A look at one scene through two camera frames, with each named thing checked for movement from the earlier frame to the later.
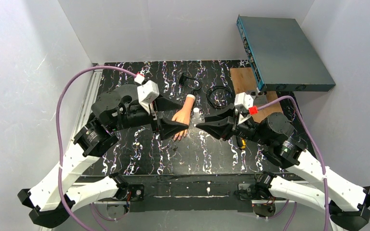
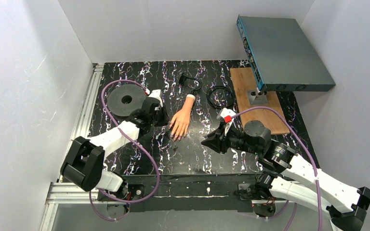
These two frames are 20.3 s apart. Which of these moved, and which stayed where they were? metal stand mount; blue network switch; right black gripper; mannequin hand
Moved: right black gripper
Stayed: metal stand mount; blue network switch; mannequin hand
